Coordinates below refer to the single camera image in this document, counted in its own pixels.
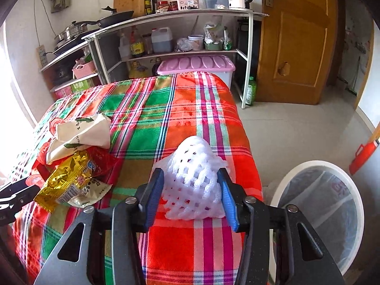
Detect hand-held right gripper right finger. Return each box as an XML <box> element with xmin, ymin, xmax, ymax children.
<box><xmin>218</xmin><ymin>168</ymin><xmax>346</xmax><ymax>285</ymax></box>

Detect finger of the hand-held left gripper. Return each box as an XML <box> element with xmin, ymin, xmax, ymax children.
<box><xmin>0</xmin><ymin>179</ymin><xmax>29</xmax><ymax>194</ymax></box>
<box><xmin>0</xmin><ymin>186</ymin><xmax>36</xmax><ymax>216</ymax></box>

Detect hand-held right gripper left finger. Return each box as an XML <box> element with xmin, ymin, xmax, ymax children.
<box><xmin>34</xmin><ymin>168</ymin><xmax>165</xmax><ymax>285</ymax></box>

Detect white foam fruit net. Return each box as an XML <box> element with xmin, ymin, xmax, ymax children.
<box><xmin>160</xmin><ymin>136</ymin><xmax>228</xmax><ymax>221</ymax></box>

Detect gold snack packet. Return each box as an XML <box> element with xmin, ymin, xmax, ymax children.
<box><xmin>34</xmin><ymin>150</ymin><xmax>98</xmax><ymax>213</ymax></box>

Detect red plastic wrapper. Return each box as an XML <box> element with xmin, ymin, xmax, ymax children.
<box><xmin>86</xmin><ymin>148</ymin><xmax>121</xmax><ymax>181</ymax></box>

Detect white printed packet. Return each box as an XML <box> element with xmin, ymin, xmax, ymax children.
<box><xmin>68</xmin><ymin>180</ymin><xmax>113</xmax><ymax>208</ymax></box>

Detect cream leaf-print paper bag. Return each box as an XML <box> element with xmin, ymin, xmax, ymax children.
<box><xmin>46</xmin><ymin>113</ymin><xmax>111</xmax><ymax>164</ymax></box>

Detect white round bin with liner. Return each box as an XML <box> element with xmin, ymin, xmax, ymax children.
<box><xmin>269</xmin><ymin>160</ymin><xmax>365</xmax><ymax>276</ymax></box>

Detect plaid blanket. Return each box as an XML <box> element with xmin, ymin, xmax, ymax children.
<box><xmin>7</xmin><ymin>71</ymin><xmax>265</xmax><ymax>285</ymax></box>

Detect green plastic bottle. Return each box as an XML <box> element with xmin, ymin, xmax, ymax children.
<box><xmin>245</xmin><ymin>76</ymin><xmax>257</xmax><ymax>106</ymax></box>

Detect green and red carton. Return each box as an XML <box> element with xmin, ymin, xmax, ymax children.
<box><xmin>53</xmin><ymin>77</ymin><xmax>101</xmax><ymax>98</ymax></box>

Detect yellow cooking oil bottle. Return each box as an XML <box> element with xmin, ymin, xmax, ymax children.
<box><xmin>129</xmin><ymin>61</ymin><xmax>152</xmax><ymax>79</ymax></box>

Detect power strip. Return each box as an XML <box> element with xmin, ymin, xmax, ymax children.
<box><xmin>36</xmin><ymin>45</ymin><xmax>48</xmax><ymax>68</ymax></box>

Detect low white shelf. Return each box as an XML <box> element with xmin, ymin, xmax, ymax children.
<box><xmin>38</xmin><ymin>40</ymin><xmax>103</xmax><ymax>95</ymax></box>

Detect storage box with pink lid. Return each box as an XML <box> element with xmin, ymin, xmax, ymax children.
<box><xmin>157</xmin><ymin>55</ymin><xmax>236</xmax><ymax>90</ymax></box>

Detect pink plastic basket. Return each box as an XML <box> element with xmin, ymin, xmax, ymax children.
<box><xmin>72</xmin><ymin>59</ymin><xmax>98</xmax><ymax>79</ymax></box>

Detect red plastic dustpan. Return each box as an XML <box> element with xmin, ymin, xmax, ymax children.
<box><xmin>349</xmin><ymin>138</ymin><xmax>380</xmax><ymax>176</ymax></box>

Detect black induction cooker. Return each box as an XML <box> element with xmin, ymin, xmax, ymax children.
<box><xmin>53</xmin><ymin>37</ymin><xmax>90</xmax><ymax>55</ymax></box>

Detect sauce bottle with yellow label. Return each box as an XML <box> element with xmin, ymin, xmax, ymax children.
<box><xmin>131</xmin><ymin>27</ymin><xmax>145</xmax><ymax>58</ymax></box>

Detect translucent plastic bottle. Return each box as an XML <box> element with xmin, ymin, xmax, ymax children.
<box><xmin>119</xmin><ymin>33</ymin><xmax>131</xmax><ymax>60</ymax></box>

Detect brown jar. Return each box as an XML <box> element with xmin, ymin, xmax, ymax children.
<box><xmin>142</xmin><ymin>33</ymin><xmax>153</xmax><ymax>54</ymax></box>

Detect clear plastic bag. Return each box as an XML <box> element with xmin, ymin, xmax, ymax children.
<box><xmin>174</xmin><ymin>38</ymin><xmax>193</xmax><ymax>52</ymax></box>

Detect translucent jug with dark liquid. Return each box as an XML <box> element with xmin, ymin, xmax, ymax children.
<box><xmin>151</xmin><ymin>27</ymin><xmax>173</xmax><ymax>53</ymax></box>

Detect white plastic tub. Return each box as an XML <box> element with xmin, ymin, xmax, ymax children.
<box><xmin>188</xmin><ymin>35</ymin><xmax>205</xmax><ymax>51</ymax></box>

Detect green packet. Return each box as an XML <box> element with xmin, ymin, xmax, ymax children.
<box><xmin>223</xmin><ymin>28</ymin><xmax>233</xmax><ymax>50</ymax></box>

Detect steel pot with lid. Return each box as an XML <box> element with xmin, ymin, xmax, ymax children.
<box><xmin>54</xmin><ymin>21</ymin><xmax>90</xmax><ymax>42</ymax></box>

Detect crumpled food bags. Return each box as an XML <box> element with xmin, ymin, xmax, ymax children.
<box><xmin>203</xmin><ymin>22</ymin><xmax>224</xmax><ymax>44</ymax></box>

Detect wooden door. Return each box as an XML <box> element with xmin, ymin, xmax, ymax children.
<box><xmin>256</xmin><ymin>0</ymin><xmax>339</xmax><ymax>106</ymax></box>

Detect black frying pan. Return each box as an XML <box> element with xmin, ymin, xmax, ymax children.
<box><xmin>78</xmin><ymin>6</ymin><xmax>135</xmax><ymax>29</ymax></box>

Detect white metal shelf unit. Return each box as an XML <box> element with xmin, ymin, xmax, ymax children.
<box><xmin>81</xmin><ymin>8</ymin><xmax>270</xmax><ymax>109</ymax></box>

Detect pink utensil holder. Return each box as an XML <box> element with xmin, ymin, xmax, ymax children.
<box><xmin>177</xmin><ymin>0</ymin><xmax>199</xmax><ymax>11</ymax></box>

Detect hanging power cable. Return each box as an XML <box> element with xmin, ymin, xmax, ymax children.
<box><xmin>33</xmin><ymin>0</ymin><xmax>57</xmax><ymax>48</ymax></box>

